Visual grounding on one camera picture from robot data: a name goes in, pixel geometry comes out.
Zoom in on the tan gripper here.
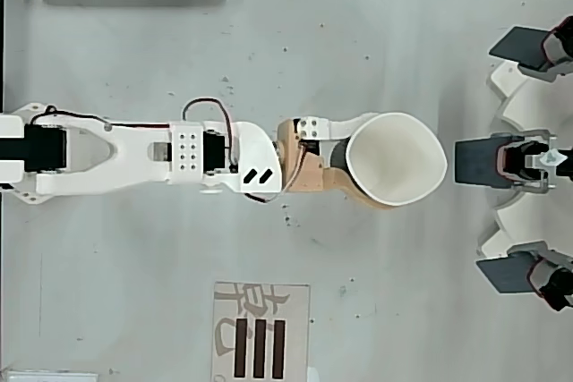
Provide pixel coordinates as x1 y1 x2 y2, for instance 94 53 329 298
273 112 400 212

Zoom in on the white paper cup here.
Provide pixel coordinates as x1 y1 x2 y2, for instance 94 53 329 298
330 111 449 208

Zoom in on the dark grey valve paddle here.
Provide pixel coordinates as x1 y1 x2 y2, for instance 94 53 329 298
488 14 573 84
475 241 573 314
453 129 573 196

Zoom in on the white toothed valve base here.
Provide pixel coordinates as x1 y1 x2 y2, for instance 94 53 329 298
475 61 573 263

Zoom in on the printed card with black bars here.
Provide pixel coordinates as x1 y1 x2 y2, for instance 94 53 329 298
210 282 312 382

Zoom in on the white flat box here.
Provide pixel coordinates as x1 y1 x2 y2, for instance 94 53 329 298
3 369 100 382

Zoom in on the red black wrist cable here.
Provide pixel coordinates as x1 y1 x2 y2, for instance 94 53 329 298
243 178 290 205

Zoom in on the red black looped cable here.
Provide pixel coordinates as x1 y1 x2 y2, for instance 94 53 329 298
180 97 239 174

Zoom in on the red black arm cable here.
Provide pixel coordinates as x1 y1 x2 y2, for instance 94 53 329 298
30 106 172 131

